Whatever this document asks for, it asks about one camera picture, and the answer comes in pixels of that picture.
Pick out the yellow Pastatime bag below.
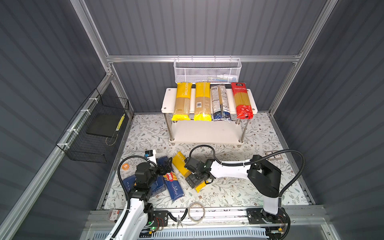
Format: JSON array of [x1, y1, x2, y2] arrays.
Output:
[[194, 83, 212, 122], [172, 152, 206, 193], [172, 83, 193, 122]]

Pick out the clear blue spaghetti bag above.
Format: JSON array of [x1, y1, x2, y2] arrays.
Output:
[[211, 84, 232, 121]]

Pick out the red spaghetti bag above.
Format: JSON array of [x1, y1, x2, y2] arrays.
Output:
[[231, 83, 254, 120]]

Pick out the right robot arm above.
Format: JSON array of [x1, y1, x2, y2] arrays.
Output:
[[185, 145, 306, 224]]

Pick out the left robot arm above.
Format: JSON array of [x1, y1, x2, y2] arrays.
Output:
[[106, 153, 172, 240]]

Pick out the blue Barilla pasta box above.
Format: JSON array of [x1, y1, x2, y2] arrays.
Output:
[[123, 175, 167, 197]]

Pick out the floral table mat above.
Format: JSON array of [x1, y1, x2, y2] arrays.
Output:
[[103, 113, 310, 210]]

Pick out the orange tape roll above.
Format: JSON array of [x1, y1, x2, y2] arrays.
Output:
[[121, 164, 130, 171]]

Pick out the blue Barilla spaghetti box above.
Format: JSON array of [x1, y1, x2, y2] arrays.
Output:
[[163, 170, 184, 202]]

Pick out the black pliers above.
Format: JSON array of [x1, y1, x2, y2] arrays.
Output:
[[168, 208, 189, 229]]

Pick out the small framed card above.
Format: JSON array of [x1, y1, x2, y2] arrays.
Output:
[[265, 151, 283, 161]]

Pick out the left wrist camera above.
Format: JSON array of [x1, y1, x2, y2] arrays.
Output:
[[145, 150, 158, 167]]

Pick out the coiled white cable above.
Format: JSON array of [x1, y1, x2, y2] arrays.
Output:
[[187, 202, 206, 223]]

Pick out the black wire side basket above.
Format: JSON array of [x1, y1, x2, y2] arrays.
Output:
[[57, 90, 130, 164]]

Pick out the white wire wall basket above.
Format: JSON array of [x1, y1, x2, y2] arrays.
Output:
[[173, 57, 242, 84]]

